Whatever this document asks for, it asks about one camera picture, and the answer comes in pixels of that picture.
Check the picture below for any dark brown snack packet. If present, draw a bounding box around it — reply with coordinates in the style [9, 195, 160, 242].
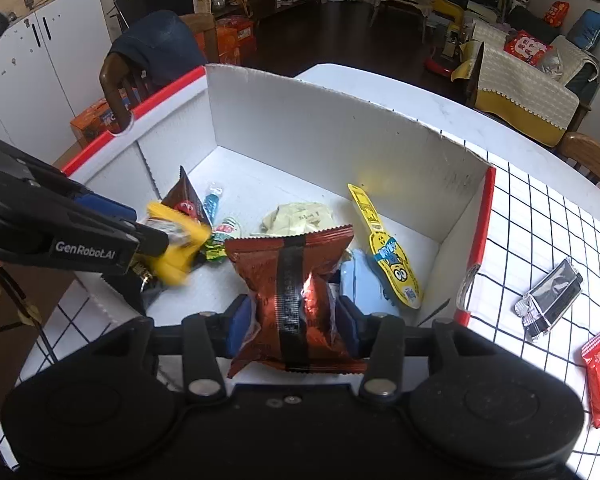
[160, 165, 215, 226]

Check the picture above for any red and white cardboard box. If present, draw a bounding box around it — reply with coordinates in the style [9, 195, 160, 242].
[60, 62, 497, 356]

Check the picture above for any yellow spoon-shaped snack packet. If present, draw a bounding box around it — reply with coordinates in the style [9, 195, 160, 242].
[347, 183, 424, 309]

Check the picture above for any blue garment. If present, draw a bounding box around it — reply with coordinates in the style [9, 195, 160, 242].
[109, 9, 208, 86]

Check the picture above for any cream snack packet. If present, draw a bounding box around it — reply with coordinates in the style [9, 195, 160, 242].
[260, 201, 338, 237]

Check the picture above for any silver foil snack packet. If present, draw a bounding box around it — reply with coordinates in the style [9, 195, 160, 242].
[514, 257, 585, 342]

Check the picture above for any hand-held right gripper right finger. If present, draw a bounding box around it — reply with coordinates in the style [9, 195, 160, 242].
[334, 295, 501, 401]

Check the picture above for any cream yellow sofa cover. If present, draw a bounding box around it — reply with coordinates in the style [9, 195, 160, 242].
[472, 35, 581, 147]

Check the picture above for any light blue snack packet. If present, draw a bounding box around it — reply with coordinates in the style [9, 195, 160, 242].
[337, 249, 396, 317]

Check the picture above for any white checkered tablecloth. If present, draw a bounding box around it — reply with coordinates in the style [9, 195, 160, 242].
[0, 142, 600, 480]

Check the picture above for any blue cushion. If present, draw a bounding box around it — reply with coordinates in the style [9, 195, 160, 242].
[566, 9, 600, 51]

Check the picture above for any white cabinet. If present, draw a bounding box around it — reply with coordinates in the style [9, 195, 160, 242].
[0, 0, 113, 166]

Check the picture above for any blue candy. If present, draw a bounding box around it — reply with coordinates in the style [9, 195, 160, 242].
[202, 185, 224, 226]

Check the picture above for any black snack packet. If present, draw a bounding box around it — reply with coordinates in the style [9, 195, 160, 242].
[105, 255, 163, 316]

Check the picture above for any red toy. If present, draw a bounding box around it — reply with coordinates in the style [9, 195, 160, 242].
[425, 50, 461, 78]

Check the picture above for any copper brown foil snack packet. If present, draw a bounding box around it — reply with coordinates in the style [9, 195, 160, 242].
[224, 225, 368, 378]

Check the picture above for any orange cardboard box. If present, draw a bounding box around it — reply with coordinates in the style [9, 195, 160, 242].
[215, 16, 258, 67]
[70, 87, 141, 150]

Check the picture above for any coffee table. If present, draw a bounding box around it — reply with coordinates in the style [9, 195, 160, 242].
[370, 0, 441, 31]

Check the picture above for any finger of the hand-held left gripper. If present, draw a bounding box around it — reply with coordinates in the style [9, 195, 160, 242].
[130, 221, 170, 274]
[74, 191, 138, 224]

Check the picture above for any wooden chair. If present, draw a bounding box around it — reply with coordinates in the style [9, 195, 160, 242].
[560, 132, 600, 181]
[99, 12, 221, 128]

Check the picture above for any red printed cushion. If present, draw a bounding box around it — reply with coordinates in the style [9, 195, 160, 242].
[544, 1, 570, 28]
[504, 30, 553, 66]

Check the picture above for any green white candy packet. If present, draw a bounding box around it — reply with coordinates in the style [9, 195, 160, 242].
[202, 216, 243, 261]

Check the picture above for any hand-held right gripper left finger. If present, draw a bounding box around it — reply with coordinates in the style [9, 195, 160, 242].
[97, 294, 253, 403]

